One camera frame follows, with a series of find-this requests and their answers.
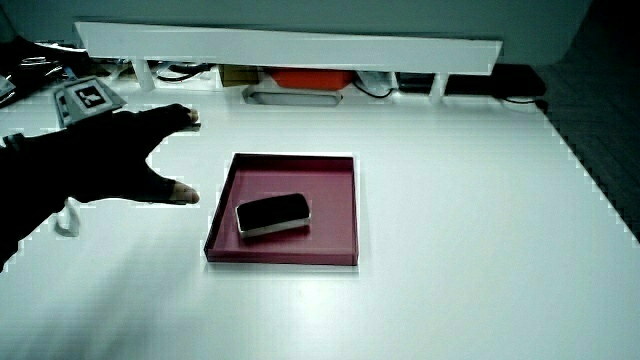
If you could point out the red square tray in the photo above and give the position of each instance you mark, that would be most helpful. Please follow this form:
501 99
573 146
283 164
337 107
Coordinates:
325 185

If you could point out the person's left forearm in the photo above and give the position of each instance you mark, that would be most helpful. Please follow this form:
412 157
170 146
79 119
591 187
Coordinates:
20 200

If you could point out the white desk shelf riser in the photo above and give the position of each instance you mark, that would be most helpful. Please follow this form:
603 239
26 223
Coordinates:
300 50

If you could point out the orange box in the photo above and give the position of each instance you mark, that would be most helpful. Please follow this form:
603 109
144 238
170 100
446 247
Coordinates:
312 79

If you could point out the black flat device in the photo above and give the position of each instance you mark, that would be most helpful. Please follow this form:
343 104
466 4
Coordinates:
500 80

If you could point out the dark clutter pile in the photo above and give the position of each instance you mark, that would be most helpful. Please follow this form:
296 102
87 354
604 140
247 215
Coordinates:
30 70

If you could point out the white plastic bag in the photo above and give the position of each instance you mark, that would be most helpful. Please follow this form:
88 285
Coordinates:
375 80

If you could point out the person's left hand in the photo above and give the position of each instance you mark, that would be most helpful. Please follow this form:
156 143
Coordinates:
100 155

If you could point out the white oval dish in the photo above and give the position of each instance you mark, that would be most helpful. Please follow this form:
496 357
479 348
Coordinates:
292 97

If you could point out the black whiteboard eraser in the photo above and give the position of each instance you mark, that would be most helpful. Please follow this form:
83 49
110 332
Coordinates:
272 212

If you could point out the brown cardboard box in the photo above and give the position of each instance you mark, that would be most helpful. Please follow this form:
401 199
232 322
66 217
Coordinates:
239 75

